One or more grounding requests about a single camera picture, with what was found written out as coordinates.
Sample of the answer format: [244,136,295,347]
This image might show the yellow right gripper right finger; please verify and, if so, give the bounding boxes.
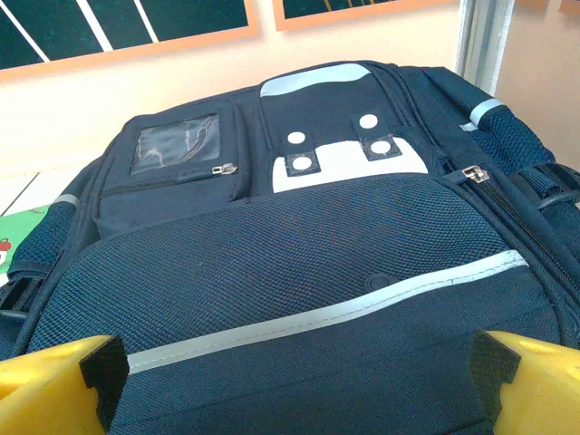
[468,329,580,435]

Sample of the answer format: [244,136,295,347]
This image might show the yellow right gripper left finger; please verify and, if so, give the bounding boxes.
[0,333,131,435]

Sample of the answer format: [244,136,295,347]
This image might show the navy blue backpack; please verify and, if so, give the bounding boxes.
[0,58,580,435]

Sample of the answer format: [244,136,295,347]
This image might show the aluminium corner post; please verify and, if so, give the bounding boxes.
[454,0,516,99]

